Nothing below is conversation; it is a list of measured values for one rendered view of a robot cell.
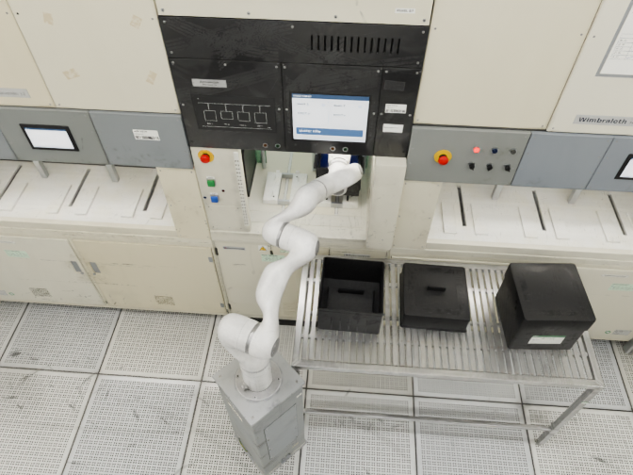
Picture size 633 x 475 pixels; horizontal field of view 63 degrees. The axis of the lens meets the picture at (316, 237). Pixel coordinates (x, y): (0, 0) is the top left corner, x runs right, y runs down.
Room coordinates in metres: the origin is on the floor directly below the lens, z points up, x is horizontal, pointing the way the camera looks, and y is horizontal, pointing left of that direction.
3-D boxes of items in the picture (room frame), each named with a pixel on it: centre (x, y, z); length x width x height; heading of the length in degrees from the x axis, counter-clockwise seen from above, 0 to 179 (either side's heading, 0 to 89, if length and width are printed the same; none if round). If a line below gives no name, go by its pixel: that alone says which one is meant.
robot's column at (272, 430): (0.91, 0.24, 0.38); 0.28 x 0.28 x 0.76; 41
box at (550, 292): (1.19, -0.97, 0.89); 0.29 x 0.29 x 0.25; 0
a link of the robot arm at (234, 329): (0.92, 0.27, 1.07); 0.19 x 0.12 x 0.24; 65
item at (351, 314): (1.27, -0.16, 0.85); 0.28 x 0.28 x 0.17; 84
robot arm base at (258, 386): (0.91, 0.24, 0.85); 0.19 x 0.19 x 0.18
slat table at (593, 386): (1.22, -0.56, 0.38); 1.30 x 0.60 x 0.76; 86
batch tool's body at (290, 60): (2.01, 0.05, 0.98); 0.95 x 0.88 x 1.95; 176
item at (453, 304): (1.29, -0.53, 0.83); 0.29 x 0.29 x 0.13; 85
